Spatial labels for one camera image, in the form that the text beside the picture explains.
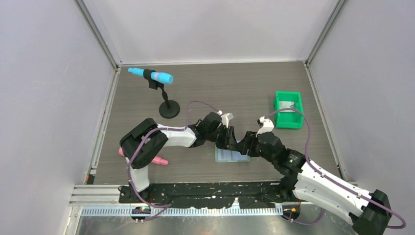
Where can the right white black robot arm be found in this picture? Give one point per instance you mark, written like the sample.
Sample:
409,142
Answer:
324,185

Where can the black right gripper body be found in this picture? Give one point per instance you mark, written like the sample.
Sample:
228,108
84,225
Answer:
267,156

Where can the green plastic bin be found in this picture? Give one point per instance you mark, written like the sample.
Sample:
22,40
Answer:
288,118

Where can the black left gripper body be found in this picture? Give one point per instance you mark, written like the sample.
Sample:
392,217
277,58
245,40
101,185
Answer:
211,136

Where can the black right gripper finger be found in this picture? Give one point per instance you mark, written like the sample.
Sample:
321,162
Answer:
249,150
248,139

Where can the blue toy microphone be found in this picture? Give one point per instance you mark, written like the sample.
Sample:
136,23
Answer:
148,74

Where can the aluminium frame rail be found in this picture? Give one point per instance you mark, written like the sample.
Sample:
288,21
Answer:
102,200

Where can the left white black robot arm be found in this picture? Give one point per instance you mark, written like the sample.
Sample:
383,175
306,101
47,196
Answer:
141,145

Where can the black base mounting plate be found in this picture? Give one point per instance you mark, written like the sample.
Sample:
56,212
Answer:
219,195

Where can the silver VIP card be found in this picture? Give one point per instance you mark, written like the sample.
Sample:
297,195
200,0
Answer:
286,104

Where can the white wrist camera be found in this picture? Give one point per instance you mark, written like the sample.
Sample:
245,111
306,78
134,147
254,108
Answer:
225,118
266,125

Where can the mint green card holder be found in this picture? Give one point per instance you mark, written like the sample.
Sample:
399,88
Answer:
227,156

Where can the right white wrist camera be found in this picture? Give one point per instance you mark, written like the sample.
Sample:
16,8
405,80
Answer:
266,125

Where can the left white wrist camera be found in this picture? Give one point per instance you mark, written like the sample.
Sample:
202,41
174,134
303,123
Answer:
225,118

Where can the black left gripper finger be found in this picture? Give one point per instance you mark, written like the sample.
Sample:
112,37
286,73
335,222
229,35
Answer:
223,141
231,140

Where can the pink marker pen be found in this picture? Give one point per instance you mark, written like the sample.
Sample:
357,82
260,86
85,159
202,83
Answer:
157,160

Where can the black microphone stand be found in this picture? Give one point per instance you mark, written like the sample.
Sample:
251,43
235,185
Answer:
169,108

